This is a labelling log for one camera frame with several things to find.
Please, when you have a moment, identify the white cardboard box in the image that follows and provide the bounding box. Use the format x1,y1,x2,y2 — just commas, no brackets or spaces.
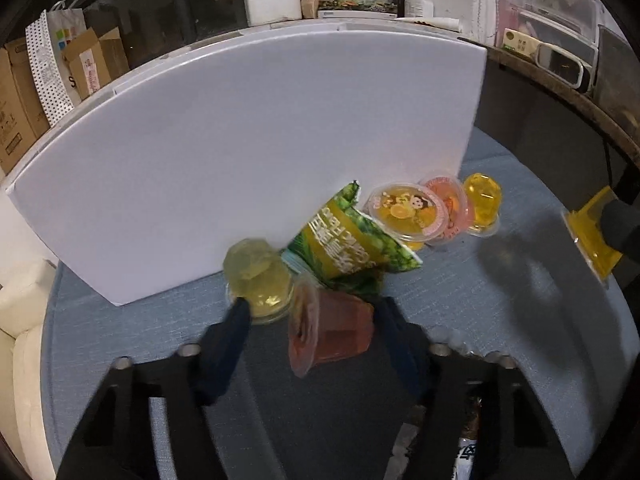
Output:
5,22,487,307

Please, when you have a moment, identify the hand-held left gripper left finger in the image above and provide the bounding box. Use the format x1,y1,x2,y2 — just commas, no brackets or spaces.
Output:
57,297,253,480

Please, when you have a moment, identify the cream box green label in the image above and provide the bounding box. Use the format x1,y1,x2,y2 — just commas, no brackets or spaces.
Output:
502,27,540,56

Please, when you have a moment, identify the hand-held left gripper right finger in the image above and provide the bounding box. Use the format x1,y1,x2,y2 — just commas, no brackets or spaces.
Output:
372,297,576,480

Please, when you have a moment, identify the clear plastic drawer unit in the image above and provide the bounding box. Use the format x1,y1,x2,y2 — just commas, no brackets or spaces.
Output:
495,0,601,52

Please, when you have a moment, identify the orange printed-lid jelly cup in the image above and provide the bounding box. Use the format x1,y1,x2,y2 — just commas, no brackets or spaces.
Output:
364,182,450,252

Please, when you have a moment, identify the white foam box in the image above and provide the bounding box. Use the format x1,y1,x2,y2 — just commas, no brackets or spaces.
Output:
243,0,303,27

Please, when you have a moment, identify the clear plastic container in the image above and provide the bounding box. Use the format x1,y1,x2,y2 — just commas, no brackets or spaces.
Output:
595,25,640,133

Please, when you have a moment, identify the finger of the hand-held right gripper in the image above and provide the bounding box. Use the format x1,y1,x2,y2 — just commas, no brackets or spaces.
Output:
600,199,640,257

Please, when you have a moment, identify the small open cardboard box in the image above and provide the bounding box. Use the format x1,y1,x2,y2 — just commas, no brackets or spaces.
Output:
62,27,131,100

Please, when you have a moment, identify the blue tablecloth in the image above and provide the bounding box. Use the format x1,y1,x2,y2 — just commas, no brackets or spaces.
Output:
40,125,640,480

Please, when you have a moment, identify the red jelly cup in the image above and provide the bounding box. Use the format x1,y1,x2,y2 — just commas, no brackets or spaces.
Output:
287,275,375,378

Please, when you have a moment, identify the polka dot paper bag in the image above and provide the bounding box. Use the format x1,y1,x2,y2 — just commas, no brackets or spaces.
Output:
26,0,87,127

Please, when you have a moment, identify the white device dark screen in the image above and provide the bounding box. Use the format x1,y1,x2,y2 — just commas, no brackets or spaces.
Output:
534,42,594,94

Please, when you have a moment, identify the dark side cabinet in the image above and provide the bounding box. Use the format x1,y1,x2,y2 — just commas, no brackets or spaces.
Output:
470,45,640,281

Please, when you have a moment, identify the pale yellow jelly cup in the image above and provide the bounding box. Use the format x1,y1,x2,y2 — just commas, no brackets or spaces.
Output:
222,237,293,324

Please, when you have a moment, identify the pink jelly cup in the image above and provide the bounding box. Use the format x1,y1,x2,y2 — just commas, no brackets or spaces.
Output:
420,175,475,242

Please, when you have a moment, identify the large brown cardboard box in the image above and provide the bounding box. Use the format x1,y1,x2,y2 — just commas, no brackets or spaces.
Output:
0,37,51,175

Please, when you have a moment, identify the dark green snack packet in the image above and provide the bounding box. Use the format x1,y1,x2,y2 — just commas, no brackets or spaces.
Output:
281,180,423,296

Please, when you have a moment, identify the cream sofa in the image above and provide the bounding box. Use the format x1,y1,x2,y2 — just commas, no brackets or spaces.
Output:
0,260,57,478

